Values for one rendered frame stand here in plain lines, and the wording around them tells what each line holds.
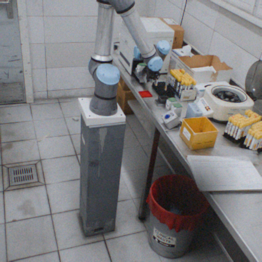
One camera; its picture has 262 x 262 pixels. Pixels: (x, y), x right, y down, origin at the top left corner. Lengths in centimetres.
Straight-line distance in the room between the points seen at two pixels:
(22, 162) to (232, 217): 192
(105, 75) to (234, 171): 74
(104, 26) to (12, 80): 195
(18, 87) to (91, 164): 187
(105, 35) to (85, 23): 174
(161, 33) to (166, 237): 126
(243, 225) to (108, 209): 102
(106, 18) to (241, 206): 105
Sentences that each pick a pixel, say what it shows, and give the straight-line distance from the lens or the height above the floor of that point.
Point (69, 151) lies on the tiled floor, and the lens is 295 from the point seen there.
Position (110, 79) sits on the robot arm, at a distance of 164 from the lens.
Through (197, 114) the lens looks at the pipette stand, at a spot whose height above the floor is 97.
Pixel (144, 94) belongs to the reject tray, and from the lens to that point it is 204.
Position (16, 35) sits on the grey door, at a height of 72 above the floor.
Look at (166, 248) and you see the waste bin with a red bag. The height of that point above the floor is 10.
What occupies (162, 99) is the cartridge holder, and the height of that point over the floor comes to 89.
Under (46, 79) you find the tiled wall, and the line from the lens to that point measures 361.
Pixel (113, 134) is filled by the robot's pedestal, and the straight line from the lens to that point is 177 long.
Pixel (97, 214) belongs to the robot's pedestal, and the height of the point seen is 20.
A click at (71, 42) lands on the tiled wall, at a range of 349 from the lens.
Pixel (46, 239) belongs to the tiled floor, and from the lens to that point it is 232.
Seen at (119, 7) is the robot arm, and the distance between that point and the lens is 156.
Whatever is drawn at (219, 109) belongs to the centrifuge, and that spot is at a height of 96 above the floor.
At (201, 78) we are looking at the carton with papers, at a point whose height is 97.
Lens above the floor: 184
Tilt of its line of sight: 35 degrees down
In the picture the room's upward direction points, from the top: 7 degrees clockwise
